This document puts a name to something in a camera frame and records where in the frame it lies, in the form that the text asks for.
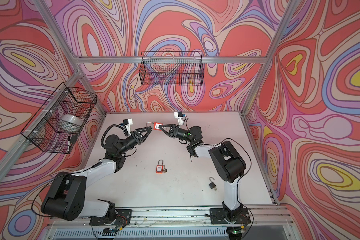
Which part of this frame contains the red padlock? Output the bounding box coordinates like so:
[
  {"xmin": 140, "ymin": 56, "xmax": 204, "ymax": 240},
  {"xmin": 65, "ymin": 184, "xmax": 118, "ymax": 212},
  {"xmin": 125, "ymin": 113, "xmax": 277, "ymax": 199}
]
[
  {"xmin": 146, "ymin": 122, "xmax": 162, "ymax": 131},
  {"xmin": 156, "ymin": 160, "xmax": 164, "ymax": 174}
]

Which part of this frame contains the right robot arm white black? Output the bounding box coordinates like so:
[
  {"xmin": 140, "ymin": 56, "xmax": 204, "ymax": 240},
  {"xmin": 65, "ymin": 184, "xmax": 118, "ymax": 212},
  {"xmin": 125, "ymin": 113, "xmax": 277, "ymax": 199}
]
[{"xmin": 159, "ymin": 124, "xmax": 250, "ymax": 225}]

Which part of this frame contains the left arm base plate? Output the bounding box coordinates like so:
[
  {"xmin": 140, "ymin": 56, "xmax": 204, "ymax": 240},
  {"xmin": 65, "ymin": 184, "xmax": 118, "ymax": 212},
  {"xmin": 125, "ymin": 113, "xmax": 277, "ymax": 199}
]
[{"xmin": 90, "ymin": 209, "xmax": 132, "ymax": 227}]

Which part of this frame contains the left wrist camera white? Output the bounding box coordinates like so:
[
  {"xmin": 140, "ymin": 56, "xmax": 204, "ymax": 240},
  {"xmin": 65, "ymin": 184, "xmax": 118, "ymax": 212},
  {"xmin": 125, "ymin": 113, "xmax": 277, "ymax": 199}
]
[{"xmin": 120, "ymin": 119, "xmax": 133, "ymax": 137}]

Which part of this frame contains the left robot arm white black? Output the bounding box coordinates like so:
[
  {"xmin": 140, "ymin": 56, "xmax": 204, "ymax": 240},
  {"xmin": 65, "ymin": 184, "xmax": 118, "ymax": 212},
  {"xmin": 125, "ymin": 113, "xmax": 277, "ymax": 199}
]
[{"xmin": 41, "ymin": 125, "xmax": 153, "ymax": 226}]

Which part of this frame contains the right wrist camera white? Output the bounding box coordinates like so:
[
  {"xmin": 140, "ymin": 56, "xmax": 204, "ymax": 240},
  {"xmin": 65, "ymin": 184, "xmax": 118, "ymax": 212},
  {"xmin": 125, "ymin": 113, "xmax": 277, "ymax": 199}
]
[{"xmin": 174, "ymin": 111, "xmax": 187, "ymax": 126}]

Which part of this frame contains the white tape roll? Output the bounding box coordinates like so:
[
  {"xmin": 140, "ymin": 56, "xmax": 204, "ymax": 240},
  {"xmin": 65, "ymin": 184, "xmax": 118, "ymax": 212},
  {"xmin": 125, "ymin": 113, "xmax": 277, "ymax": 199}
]
[{"xmin": 58, "ymin": 114, "xmax": 83, "ymax": 134}]

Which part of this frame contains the black wire basket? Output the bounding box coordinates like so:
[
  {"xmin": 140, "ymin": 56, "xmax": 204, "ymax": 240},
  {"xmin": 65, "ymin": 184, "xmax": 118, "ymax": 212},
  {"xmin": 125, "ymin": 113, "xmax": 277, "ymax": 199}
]
[
  {"xmin": 21, "ymin": 83, "xmax": 98, "ymax": 154},
  {"xmin": 139, "ymin": 51, "xmax": 205, "ymax": 86}
]

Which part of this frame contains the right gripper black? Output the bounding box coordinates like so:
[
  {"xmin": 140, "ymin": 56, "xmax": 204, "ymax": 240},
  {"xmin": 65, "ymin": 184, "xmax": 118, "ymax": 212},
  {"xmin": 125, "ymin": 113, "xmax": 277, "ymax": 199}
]
[{"xmin": 158, "ymin": 124, "xmax": 194, "ymax": 143}]

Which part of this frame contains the aluminium front rail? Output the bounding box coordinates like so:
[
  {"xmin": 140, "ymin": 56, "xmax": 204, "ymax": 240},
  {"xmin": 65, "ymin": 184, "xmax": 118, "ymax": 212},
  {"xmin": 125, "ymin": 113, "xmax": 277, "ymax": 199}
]
[{"xmin": 47, "ymin": 204, "xmax": 295, "ymax": 229}]

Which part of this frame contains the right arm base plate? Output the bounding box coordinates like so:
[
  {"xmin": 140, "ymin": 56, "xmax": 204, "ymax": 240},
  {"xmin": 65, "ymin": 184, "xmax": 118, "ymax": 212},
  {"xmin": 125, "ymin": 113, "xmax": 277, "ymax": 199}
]
[{"xmin": 206, "ymin": 207, "xmax": 252, "ymax": 226}]

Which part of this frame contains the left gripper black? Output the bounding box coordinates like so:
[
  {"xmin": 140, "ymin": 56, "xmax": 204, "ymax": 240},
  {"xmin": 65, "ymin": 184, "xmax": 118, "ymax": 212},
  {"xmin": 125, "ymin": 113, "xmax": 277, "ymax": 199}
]
[{"xmin": 116, "ymin": 129, "xmax": 151, "ymax": 158}]

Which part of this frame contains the small black padlock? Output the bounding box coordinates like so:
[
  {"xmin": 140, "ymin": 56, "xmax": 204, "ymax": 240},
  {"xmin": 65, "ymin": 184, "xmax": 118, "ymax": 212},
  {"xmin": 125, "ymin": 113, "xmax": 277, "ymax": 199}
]
[{"xmin": 209, "ymin": 177, "xmax": 218, "ymax": 191}]

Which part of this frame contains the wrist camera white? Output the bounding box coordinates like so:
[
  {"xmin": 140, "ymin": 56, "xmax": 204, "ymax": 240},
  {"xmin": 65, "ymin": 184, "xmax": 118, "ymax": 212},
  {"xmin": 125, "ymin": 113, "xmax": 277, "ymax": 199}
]
[
  {"xmin": 174, "ymin": 111, "xmax": 187, "ymax": 126},
  {"xmin": 120, "ymin": 119, "xmax": 133, "ymax": 137}
]

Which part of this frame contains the black wire basket left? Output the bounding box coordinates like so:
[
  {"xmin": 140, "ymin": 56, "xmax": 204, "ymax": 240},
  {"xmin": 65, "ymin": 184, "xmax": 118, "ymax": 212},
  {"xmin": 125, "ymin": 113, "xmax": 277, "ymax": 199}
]
[{"xmin": 21, "ymin": 83, "xmax": 98, "ymax": 154}]

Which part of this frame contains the black wire basket back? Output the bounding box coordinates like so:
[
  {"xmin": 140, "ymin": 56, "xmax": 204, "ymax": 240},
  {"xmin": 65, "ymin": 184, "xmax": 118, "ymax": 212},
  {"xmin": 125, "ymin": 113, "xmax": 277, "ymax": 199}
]
[{"xmin": 139, "ymin": 51, "xmax": 205, "ymax": 86}]

